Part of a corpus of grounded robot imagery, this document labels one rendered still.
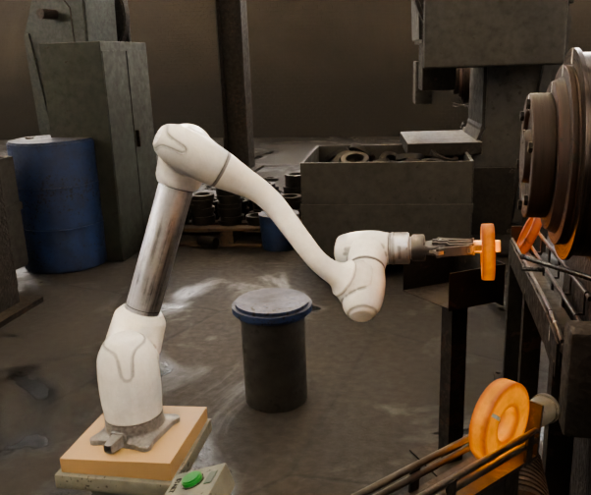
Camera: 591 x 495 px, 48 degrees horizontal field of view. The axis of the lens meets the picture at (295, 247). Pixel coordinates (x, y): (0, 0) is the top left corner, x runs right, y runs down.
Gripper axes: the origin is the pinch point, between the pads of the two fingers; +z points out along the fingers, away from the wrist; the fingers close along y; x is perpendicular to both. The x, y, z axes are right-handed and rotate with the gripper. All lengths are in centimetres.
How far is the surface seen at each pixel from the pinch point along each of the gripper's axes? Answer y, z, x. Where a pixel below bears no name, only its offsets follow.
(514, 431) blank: 67, 1, -17
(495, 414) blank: 73, -2, -10
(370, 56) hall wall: -980, -137, 60
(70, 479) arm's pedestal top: 50, -105, -45
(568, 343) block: 46.4, 13.6, -8.0
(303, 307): -56, -66, -39
